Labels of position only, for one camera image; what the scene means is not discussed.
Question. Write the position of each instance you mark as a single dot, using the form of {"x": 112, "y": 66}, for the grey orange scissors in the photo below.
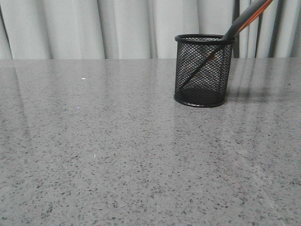
{"x": 249, "y": 15}

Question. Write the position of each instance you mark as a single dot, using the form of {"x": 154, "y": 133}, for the black mesh pen holder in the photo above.
{"x": 202, "y": 69}

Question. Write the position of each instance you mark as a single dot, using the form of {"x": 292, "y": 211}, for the light grey curtain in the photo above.
{"x": 108, "y": 29}

